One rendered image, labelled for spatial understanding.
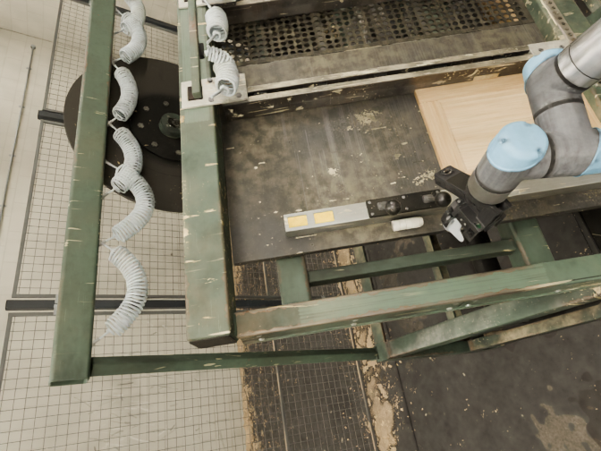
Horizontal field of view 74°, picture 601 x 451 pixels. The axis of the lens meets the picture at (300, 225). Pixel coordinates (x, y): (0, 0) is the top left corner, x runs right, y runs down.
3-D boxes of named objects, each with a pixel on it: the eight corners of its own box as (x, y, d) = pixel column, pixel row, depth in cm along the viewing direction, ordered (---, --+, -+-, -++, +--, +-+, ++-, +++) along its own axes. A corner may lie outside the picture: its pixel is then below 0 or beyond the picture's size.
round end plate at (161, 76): (270, 216, 172) (52, 191, 132) (265, 222, 176) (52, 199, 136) (251, 79, 206) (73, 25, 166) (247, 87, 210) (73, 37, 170)
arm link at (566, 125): (608, 98, 64) (538, 104, 65) (629, 162, 61) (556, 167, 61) (578, 124, 72) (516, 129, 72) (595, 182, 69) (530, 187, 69)
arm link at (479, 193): (465, 169, 72) (501, 150, 73) (457, 182, 76) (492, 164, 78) (493, 201, 69) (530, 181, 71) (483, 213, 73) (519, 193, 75)
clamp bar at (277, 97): (565, 75, 127) (615, 5, 105) (192, 131, 124) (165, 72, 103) (552, 52, 131) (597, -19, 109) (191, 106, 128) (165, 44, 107)
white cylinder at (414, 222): (393, 233, 107) (422, 228, 107) (394, 228, 104) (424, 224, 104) (390, 223, 108) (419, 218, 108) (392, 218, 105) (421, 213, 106)
